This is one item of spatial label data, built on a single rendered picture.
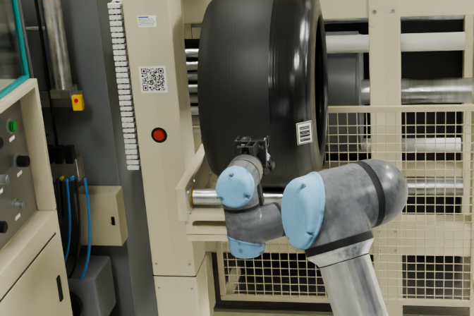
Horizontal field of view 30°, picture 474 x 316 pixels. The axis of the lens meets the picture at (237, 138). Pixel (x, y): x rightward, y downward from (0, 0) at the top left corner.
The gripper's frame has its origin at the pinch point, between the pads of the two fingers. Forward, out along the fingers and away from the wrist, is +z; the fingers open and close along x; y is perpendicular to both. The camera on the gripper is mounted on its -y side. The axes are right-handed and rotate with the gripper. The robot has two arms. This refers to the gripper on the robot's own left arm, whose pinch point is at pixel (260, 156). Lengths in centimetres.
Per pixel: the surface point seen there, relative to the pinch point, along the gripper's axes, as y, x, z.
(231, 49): 24.5, 8.0, 11.1
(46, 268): -32, 59, 5
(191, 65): 12, 32, 67
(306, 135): 2.6, -10.0, 10.3
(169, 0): 36, 26, 25
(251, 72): 19.0, 2.8, 8.7
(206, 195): -16.8, 19.1, 22.7
